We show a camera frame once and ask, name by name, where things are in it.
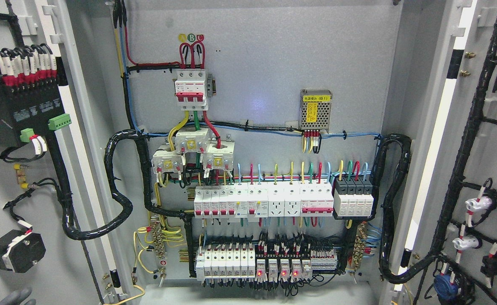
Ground grey cabinet door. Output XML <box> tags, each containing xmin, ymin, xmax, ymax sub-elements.
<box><xmin>408</xmin><ymin>0</ymin><xmax>497</xmax><ymax>305</ymax></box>
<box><xmin>0</xmin><ymin>0</ymin><xmax>126</xmax><ymax>305</ymax></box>

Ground white socket breaker row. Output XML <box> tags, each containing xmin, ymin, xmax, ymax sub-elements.
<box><xmin>194</xmin><ymin>181</ymin><xmax>334</xmax><ymax>222</ymax></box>

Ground brass ground terminal bar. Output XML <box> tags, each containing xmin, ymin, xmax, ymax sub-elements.
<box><xmin>350</xmin><ymin>222</ymin><xmax>367</xmax><ymax>271</ymax></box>

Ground relay and terminal row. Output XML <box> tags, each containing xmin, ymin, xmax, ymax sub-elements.
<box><xmin>247</xmin><ymin>234</ymin><xmax>339</xmax><ymax>297</ymax></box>

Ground white red main breaker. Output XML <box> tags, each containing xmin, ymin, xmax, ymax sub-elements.
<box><xmin>174</xmin><ymin>69</ymin><xmax>216</xmax><ymax>111</ymax></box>

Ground black digital power meter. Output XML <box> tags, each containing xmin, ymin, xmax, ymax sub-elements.
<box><xmin>0</xmin><ymin>76</ymin><xmax>71</xmax><ymax>147</ymax></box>

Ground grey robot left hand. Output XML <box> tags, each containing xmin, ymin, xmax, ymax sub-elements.
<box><xmin>0</xmin><ymin>286</ymin><xmax>37</xmax><ymax>305</ymax></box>

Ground grey cabinet body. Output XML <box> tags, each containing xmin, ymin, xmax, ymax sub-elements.
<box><xmin>69</xmin><ymin>0</ymin><xmax>461</xmax><ymax>305</ymax></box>

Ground left brass terminal bar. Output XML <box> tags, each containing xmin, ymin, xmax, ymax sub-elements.
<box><xmin>150</xmin><ymin>214</ymin><xmax>167</xmax><ymax>268</ymax></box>

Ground white current transformers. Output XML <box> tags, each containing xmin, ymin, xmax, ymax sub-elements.
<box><xmin>152</xmin><ymin>127</ymin><xmax>235</xmax><ymax>174</ymax></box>

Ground black white surge protector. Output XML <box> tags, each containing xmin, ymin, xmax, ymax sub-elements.
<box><xmin>333</xmin><ymin>178</ymin><xmax>374</xmax><ymax>220</ymax></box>

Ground white lower breaker row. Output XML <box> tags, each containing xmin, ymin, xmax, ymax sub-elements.
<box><xmin>196</xmin><ymin>244</ymin><xmax>257</xmax><ymax>282</ymax></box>

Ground perforated metal power supply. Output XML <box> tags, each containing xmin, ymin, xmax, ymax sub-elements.
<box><xmin>299</xmin><ymin>89</ymin><xmax>332</xmax><ymax>130</ymax></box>

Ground black left cable loom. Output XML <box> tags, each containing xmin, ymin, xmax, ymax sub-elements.
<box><xmin>47</xmin><ymin>128</ymin><xmax>196</xmax><ymax>278</ymax></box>

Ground white rotary selector switch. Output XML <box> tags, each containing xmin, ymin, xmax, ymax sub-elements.
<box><xmin>0</xmin><ymin>230</ymin><xmax>46</xmax><ymax>273</ymax></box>

